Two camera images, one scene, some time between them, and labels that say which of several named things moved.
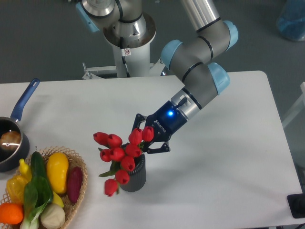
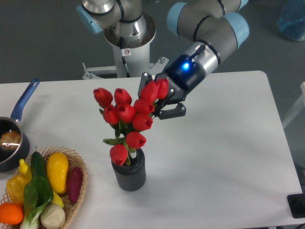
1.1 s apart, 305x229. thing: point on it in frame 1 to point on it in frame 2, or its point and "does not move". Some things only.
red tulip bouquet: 120,158 to 129,120
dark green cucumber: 38,164 does not move
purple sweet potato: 74,183 does not move
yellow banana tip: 57,200 does not move
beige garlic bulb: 53,216 does not move
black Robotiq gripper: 166,121 to 184,77
